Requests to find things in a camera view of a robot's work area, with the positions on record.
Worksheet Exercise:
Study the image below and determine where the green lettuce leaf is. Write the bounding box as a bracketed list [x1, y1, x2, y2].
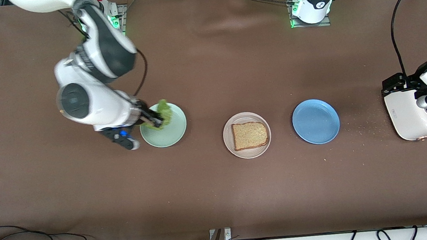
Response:
[140, 98, 175, 132]

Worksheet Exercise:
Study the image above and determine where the brown bread slice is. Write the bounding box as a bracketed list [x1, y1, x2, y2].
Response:
[231, 120, 270, 151]

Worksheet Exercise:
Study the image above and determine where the mint green plate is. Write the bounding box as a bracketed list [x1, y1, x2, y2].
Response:
[138, 100, 189, 149]

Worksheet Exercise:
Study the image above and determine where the blue plate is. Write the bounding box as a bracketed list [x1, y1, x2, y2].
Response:
[291, 97, 342, 147]

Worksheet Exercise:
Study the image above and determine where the beige plate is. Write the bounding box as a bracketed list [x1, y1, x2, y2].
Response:
[221, 110, 274, 161]

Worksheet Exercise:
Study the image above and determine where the white toaster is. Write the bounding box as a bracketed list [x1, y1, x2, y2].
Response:
[382, 86, 427, 144]

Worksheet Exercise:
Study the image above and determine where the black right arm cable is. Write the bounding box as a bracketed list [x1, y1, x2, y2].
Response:
[128, 48, 151, 97]

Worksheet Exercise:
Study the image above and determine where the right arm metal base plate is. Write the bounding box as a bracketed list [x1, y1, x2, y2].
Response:
[82, 3, 130, 45]

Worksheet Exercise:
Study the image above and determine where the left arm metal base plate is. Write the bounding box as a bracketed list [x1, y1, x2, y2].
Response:
[286, 0, 332, 30]

